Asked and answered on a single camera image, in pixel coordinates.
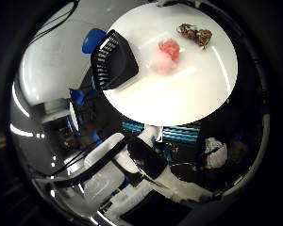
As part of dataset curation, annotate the pink and white plush toy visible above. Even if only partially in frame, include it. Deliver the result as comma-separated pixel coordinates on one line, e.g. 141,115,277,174
147,38,182,74

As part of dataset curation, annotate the brown calico plush toy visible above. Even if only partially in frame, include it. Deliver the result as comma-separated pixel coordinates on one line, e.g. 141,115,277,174
175,23,213,50

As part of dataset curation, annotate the blue striped crate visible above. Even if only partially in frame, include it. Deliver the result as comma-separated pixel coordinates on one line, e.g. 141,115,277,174
120,116,202,145

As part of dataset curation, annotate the seated person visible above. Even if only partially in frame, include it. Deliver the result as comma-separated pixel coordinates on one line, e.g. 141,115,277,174
203,135,254,178

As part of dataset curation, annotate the small round white table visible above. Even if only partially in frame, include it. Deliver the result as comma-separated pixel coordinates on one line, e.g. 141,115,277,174
68,102,80,132

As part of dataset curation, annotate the blue plastic chair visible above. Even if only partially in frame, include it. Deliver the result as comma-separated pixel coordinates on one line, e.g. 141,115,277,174
69,88,99,106
81,27,107,55

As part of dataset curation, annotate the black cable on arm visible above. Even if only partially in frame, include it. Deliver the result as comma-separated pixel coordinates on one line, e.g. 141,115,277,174
49,144,127,190

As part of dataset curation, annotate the black hanging cable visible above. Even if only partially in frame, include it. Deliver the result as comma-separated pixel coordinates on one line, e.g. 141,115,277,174
29,0,81,45

